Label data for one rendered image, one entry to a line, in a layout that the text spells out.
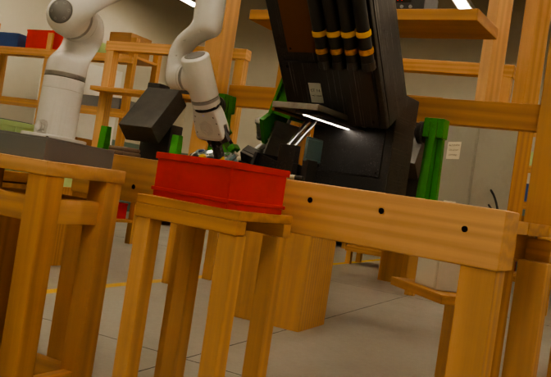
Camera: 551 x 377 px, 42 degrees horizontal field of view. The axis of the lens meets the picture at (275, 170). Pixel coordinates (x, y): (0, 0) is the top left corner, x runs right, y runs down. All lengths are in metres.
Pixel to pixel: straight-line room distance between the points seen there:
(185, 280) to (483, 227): 0.85
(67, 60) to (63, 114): 0.16
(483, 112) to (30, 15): 9.34
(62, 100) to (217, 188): 0.61
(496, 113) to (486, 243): 0.84
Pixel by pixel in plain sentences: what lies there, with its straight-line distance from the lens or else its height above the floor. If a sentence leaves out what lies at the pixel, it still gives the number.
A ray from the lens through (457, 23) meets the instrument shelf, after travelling 2.50.
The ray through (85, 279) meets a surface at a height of 0.51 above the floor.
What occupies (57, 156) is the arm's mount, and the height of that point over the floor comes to 0.86.
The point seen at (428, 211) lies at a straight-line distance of 1.87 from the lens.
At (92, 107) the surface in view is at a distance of 7.99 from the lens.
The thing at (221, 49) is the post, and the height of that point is 1.41.
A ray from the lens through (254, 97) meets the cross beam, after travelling 3.01.
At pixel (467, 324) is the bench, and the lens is 1.85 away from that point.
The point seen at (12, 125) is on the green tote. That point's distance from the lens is 2.60.
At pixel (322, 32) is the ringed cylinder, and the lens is 2.14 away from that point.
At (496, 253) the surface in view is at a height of 0.79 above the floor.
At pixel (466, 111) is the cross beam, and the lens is 2.61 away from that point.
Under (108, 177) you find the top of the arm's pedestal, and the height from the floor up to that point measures 0.83.
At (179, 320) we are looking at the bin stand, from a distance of 2.13.
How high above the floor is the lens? 0.88
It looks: 1 degrees up
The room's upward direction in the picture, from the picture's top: 9 degrees clockwise
